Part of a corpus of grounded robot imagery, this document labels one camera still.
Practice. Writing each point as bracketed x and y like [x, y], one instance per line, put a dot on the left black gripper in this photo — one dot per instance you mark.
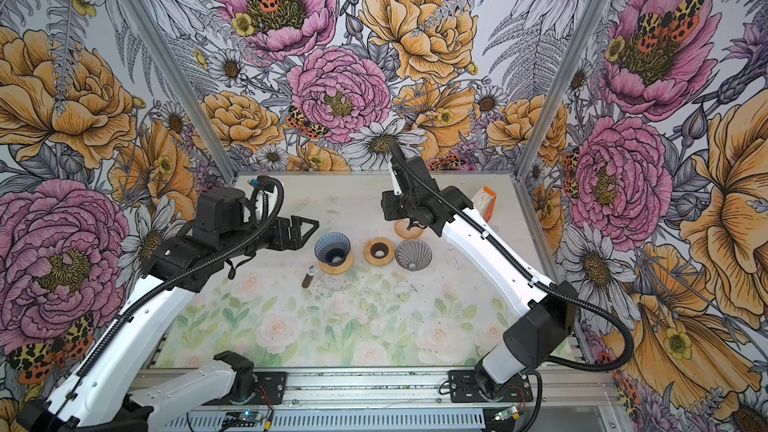
[297, 242]

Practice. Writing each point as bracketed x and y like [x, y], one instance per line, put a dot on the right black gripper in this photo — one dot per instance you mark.
[389, 204]

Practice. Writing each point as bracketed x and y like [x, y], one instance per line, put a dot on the blue ribbed dripper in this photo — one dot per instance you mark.
[331, 247]

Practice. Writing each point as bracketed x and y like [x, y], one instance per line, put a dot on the wooden ring holder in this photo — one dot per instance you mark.
[338, 267]
[379, 252]

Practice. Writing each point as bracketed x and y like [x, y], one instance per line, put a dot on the clear glass carafe brown handle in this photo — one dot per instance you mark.
[320, 279]

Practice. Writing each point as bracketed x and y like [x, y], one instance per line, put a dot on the coffee filter pack orange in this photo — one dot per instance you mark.
[484, 202]

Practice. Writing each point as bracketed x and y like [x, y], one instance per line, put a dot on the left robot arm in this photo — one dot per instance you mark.
[96, 396]

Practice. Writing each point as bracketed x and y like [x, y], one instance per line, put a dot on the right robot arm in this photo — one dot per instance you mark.
[545, 313]

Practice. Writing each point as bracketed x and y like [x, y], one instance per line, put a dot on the grey ribbed dripper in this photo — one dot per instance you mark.
[413, 255]

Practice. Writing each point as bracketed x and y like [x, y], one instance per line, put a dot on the orange glass pitcher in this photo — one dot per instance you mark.
[406, 231]

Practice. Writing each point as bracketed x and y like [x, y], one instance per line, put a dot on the green circuit board left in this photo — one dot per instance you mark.
[244, 419]

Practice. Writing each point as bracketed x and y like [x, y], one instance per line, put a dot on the green circuit board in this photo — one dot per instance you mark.
[509, 413]
[244, 419]

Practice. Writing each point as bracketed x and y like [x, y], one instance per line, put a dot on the green circuit board right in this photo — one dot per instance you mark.
[509, 413]

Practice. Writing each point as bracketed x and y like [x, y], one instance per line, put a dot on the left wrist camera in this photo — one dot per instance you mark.
[260, 196]

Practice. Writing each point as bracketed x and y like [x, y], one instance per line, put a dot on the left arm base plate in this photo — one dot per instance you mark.
[265, 388]

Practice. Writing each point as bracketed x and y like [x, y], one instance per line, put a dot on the aluminium front rail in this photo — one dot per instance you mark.
[421, 387]

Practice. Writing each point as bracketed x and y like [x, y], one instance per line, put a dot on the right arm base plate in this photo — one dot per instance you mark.
[462, 387]

